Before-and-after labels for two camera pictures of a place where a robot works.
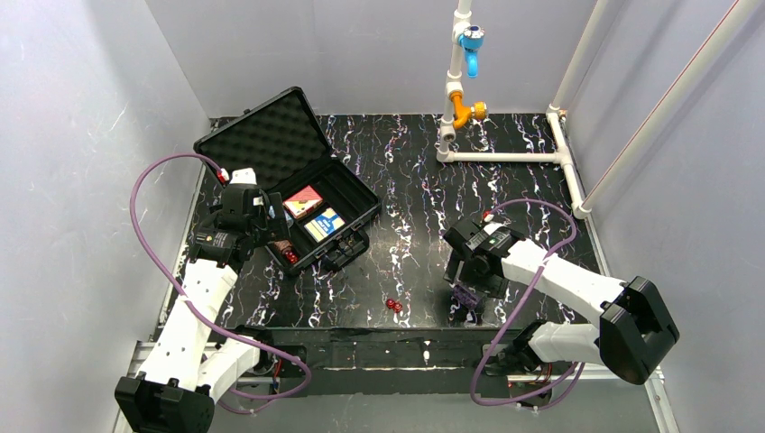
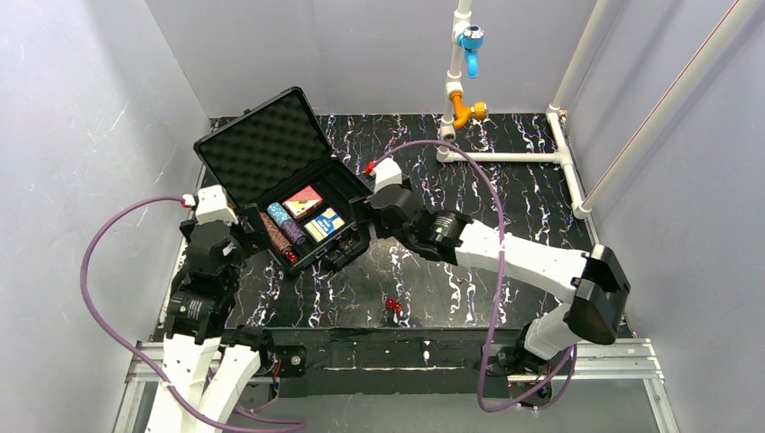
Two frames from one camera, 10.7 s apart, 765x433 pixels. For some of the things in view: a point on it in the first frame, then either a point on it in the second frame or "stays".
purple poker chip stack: (465, 296) → (291, 230)
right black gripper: (467, 287) → (371, 212)
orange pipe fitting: (478, 110) stays
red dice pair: (396, 306) stays
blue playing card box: (323, 225) stays
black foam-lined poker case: (280, 144) stays
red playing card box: (303, 201) stays
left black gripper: (273, 224) → (243, 233)
